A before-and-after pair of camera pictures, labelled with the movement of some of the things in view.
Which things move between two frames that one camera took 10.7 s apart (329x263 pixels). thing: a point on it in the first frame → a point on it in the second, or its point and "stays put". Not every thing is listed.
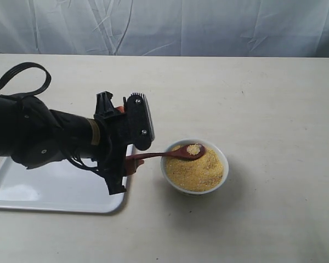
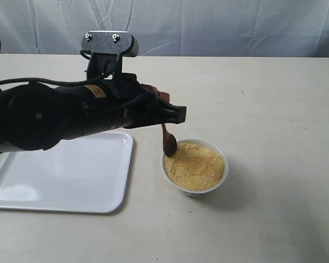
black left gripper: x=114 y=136 → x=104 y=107
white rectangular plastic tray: x=64 y=186 stays put
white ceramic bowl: x=198 y=176 stays put
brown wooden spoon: x=180 y=152 → x=170 y=144
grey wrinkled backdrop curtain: x=194 y=28 stays put
